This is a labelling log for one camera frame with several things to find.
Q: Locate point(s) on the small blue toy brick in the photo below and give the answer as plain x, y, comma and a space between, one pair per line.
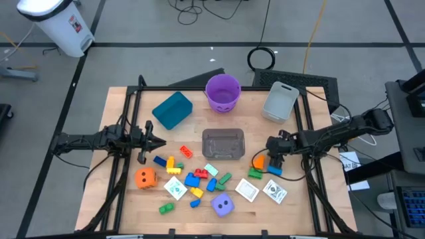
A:
195, 203

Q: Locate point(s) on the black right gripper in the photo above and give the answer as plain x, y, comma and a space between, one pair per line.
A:
282, 144

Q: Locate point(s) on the white rounded object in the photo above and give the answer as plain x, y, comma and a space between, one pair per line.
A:
386, 200

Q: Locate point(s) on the red-orange toy brick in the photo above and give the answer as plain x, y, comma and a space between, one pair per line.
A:
186, 152

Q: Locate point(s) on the printed white paper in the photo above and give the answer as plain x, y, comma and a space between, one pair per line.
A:
348, 159

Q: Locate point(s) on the backlit keyboard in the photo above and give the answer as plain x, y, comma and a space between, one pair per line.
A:
413, 206

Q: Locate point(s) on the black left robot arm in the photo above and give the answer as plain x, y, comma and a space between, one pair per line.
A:
83, 138

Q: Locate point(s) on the teal plastic bin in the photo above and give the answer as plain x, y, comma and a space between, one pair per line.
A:
172, 111

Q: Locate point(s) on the orange toy brick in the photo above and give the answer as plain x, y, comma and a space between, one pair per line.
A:
259, 162

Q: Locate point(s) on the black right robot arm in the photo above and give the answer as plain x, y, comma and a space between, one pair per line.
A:
335, 131

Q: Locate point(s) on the purple foam die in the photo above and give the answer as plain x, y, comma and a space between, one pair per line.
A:
222, 211

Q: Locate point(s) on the green two-stud toy brick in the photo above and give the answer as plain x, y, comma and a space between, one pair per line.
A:
166, 208

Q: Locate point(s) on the black perforated panel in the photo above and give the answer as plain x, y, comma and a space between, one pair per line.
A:
299, 79

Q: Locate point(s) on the purple plastic bucket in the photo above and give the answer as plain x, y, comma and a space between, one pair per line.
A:
223, 96

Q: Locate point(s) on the black monitor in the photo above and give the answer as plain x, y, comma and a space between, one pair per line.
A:
416, 99

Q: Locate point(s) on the red toy brick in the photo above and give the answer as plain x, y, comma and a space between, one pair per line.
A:
201, 174

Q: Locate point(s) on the mint toy brick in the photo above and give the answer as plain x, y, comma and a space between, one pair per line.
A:
211, 169

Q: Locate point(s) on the grey stand foot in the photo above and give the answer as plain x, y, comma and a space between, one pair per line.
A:
20, 74

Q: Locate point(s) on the blank white paper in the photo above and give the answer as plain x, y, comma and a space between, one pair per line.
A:
360, 186

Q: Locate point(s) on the card deck black emblem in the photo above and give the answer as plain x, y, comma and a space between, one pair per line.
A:
275, 192

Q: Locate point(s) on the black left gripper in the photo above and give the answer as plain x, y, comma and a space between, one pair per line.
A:
141, 142

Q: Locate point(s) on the small green toy brick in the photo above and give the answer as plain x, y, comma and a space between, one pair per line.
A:
220, 187

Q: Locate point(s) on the large blue toy brick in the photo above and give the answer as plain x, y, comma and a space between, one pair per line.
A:
192, 181

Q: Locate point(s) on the light grey plastic bin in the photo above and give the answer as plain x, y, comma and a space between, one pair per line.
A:
279, 103

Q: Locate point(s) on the grey desk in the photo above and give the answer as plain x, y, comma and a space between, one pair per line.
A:
405, 132

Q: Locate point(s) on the white pedal trash can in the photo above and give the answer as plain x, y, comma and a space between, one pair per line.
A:
59, 26

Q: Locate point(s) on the card deck green print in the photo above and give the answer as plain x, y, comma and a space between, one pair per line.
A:
175, 188

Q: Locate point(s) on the orange foam die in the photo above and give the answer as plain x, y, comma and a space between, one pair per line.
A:
141, 181

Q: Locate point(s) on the grey keyboard shelf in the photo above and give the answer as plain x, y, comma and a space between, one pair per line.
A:
403, 232

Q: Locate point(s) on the black desk beam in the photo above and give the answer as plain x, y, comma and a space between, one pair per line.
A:
372, 169

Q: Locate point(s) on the tiny green toy brick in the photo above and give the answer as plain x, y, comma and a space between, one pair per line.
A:
180, 165

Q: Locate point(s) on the dark blue toy brick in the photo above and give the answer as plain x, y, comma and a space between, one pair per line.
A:
159, 161

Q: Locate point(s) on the card deck grey pattern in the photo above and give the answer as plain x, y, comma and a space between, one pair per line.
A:
247, 190

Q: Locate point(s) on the long green toy brick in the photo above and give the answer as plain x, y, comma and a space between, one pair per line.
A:
225, 178

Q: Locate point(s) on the black aluminium table frame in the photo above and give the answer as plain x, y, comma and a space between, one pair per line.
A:
159, 88

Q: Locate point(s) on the smoky transparent plastic tray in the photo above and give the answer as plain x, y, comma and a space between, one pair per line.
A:
223, 144

